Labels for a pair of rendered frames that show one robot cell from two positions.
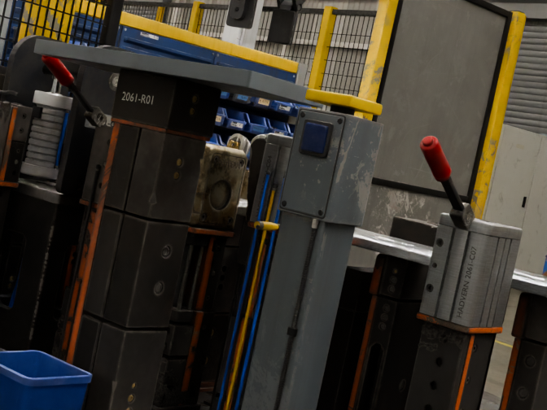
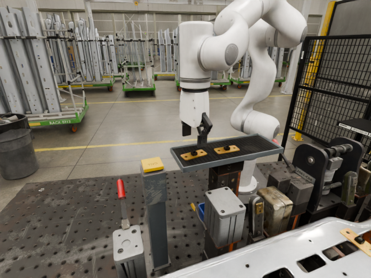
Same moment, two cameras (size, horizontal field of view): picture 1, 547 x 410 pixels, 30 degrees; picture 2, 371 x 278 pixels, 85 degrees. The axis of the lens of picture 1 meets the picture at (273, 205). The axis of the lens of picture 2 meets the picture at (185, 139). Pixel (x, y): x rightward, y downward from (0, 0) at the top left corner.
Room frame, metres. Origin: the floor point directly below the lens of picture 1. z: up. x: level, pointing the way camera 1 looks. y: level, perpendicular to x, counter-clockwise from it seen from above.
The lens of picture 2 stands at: (1.45, -0.45, 1.49)
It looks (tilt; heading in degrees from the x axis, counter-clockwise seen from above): 25 degrees down; 122
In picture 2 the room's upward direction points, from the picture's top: straight up
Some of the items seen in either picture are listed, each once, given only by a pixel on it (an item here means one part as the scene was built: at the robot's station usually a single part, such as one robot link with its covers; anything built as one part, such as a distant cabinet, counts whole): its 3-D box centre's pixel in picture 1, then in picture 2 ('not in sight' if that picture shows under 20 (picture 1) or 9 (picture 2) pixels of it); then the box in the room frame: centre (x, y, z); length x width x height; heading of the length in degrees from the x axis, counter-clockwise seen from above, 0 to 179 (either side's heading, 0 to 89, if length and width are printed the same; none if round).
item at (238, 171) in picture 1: (188, 278); (264, 240); (1.43, 0.10, 0.89); 0.13 x 0.11 x 0.38; 142
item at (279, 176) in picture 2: not in sight; (269, 219); (1.42, 0.18, 0.90); 0.05 x 0.05 x 0.40; 52
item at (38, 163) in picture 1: (53, 201); (314, 199); (1.55, 0.33, 0.94); 0.18 x 0.13 x 0.49; 52
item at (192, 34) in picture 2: not in sight; (196, 51); (1.17, 0.05, 1.47); 0.09 x 0.08 x 0.13; 165
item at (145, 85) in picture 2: not in sight; (138, 64); (-3.67, 4.83, 0.88); 1.91 x 1.00 x 1.76; 132
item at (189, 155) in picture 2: not in sight; (194, 153); (1.17, 0.06, 1.17); 0.08 x 0.04 x 0.01; 61
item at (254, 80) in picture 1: (172, 71); (226, 150); (1.24, 0.15, 1.16); 0.37 x 0.14 x 0.02; 52
